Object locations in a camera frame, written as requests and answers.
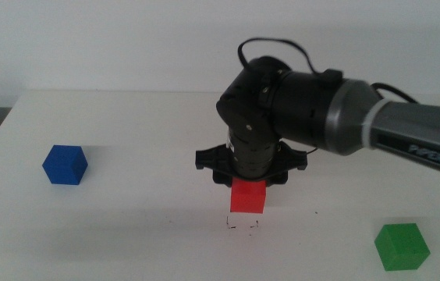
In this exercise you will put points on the blue cube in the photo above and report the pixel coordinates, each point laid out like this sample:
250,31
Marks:
64,166

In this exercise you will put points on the red cube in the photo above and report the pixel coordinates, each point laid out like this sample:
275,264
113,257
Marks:
248,199

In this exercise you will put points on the green cube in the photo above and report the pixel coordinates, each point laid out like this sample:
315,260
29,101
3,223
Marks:
401,247

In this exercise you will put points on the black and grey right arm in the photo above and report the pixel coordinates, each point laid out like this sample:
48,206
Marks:
306,109

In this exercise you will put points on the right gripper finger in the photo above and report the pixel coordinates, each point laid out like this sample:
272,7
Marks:
222,180
277,180

